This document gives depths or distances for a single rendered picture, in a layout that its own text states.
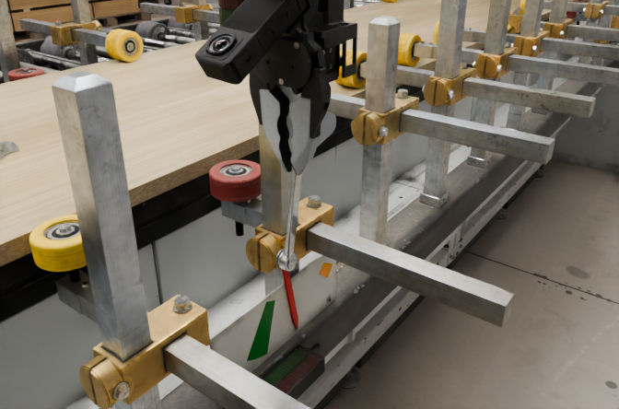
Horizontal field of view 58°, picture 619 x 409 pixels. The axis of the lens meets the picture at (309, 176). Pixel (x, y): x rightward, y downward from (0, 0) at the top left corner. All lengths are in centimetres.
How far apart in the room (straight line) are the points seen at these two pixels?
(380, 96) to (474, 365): 118
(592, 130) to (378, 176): 252
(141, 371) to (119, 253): 14
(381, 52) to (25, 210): 54
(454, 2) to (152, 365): 78
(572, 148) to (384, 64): 262
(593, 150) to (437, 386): 196
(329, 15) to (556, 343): 163
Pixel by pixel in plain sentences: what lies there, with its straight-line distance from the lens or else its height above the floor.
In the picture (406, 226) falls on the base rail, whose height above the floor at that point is 70.
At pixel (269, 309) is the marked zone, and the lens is 76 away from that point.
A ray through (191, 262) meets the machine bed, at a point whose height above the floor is 73.
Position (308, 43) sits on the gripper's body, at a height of 114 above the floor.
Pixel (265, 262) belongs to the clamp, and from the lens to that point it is 74.
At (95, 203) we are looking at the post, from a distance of 52.
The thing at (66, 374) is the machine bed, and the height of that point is 67.
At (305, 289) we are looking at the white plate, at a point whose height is 77.
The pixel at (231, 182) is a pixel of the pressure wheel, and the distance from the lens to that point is 80.
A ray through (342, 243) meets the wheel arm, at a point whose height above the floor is 86.
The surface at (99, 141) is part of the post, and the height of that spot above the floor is 107.
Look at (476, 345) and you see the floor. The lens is 195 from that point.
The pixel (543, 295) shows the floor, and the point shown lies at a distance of 225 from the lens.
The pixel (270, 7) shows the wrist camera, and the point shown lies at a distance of 52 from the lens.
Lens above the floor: 125
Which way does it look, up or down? 25 degrees down
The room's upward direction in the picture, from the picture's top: straight up
